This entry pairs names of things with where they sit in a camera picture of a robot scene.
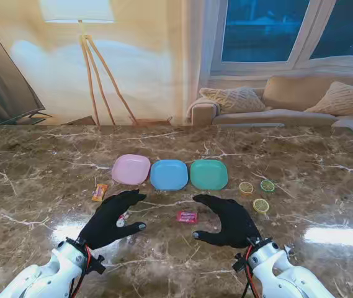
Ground pink square plastic dish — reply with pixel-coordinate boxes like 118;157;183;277
111;154;151;186

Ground cream throw blanket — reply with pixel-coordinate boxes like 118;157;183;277
185;96;222;122

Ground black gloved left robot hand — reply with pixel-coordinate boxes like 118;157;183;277
78;189;148;250

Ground green square plastic dish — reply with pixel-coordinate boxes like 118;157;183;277
189;159;229;191

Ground white framed window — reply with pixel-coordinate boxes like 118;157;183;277
210;0;353;75

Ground beige sofa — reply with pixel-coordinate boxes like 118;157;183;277
187;73;353;143

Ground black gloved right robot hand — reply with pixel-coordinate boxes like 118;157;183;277
192;194;262;249

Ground orange candy packet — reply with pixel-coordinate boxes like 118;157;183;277
91;183;109;202

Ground green lime slice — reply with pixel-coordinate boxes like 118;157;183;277
259;179;275;193

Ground clear small candy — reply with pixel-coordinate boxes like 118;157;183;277
116;211;131;228

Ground yellow lemon slice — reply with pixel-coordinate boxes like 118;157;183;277
252;198;270;214

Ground red black left arm cables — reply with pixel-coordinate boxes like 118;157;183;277
70;243;106;298

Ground wooden tripod floor lamp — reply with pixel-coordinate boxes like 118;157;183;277
39;0;140;127

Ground pink candy packet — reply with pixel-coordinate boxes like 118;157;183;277
176;210;198;224

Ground red black arm cables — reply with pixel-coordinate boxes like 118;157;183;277
232;245;259;298
70;243;106;298

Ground red black right arm cables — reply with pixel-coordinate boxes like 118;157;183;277
232;245;259;298

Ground cream knitted cushion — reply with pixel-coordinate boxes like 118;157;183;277
199;86;267;114
305;81;353;116

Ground blue square plastic dish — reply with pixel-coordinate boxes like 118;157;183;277
150;159;189;191

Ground orange citrus slice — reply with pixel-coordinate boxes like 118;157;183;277
238;181;254;196

